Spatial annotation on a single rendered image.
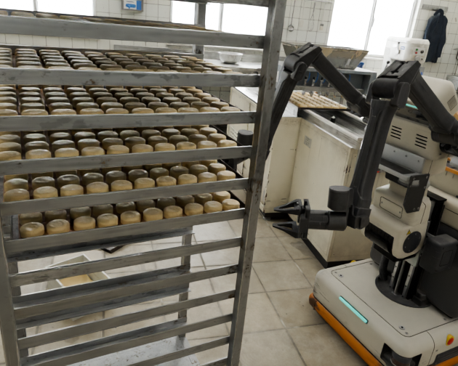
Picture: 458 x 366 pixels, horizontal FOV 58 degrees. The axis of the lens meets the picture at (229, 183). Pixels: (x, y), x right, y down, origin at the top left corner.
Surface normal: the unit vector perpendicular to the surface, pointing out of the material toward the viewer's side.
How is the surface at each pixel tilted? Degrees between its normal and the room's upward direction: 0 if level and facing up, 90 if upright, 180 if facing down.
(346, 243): 90
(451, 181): 92
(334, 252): 90
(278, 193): 90
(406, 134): 98
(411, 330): 0
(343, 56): 115
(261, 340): 0
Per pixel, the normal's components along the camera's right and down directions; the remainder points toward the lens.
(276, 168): 0.25, 0.39
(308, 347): 0.09, -0.92
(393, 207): -0.90, 0.22
